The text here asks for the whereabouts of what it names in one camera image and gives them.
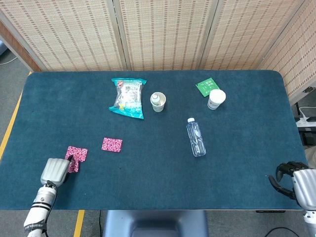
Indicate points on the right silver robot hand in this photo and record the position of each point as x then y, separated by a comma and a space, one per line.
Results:
306, 187

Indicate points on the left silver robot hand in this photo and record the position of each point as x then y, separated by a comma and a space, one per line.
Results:
54, 171

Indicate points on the pink patterned pouch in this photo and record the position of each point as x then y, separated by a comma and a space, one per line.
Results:
79, 151
111, 145

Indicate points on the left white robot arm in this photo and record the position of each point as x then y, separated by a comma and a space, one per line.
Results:
39, 207

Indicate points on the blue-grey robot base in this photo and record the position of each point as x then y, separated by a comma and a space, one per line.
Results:
155, 222

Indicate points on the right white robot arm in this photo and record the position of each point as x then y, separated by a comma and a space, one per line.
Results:
310, 222

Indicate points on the beige fabric object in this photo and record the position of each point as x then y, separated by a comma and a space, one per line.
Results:
311, 154

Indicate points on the black table control panel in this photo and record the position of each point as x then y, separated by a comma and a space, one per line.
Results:
269, 211

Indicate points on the black box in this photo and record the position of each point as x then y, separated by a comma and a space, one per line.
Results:
308, 137

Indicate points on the white power strip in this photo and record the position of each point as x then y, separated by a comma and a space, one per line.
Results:
306, 121

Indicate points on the metal screen hinge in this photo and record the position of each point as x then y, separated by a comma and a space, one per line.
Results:
308, 90

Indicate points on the teal snack bag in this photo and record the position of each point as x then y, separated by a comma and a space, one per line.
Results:
128, 98

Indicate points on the clear plastic water bottle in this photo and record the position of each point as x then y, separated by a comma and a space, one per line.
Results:
196, 138

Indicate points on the paper cup with leaf print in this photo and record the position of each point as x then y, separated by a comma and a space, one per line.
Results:
158, 107

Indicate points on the small white drink bottle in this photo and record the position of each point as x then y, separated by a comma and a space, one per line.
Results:
155, 98

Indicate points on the white paper cup blue logo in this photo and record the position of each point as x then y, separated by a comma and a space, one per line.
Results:
216, 97

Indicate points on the beige woven screen panel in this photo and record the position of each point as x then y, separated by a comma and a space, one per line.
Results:
301, 56
61, 32
163, 32
247, 32

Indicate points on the reddish woven screen panel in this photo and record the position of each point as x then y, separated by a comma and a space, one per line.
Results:
12, 40

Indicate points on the green paper packet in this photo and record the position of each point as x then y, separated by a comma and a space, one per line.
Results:
205, 86

